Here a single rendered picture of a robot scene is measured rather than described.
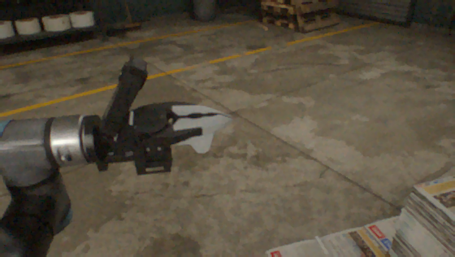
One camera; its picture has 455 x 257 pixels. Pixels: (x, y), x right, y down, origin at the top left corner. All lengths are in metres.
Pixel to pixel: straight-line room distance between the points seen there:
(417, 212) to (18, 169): 0.68
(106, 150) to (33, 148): 0.09
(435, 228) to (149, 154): 0.52
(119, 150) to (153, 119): 0.07
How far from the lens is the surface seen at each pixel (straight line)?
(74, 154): 0.50
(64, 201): 0.59
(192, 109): 0.51
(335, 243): 1.20
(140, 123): 0.49
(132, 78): 0.45
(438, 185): 0.74
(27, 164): 0.53
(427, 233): 0.72
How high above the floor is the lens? 1.47
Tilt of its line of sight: 29 degrees down
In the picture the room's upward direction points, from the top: straight up
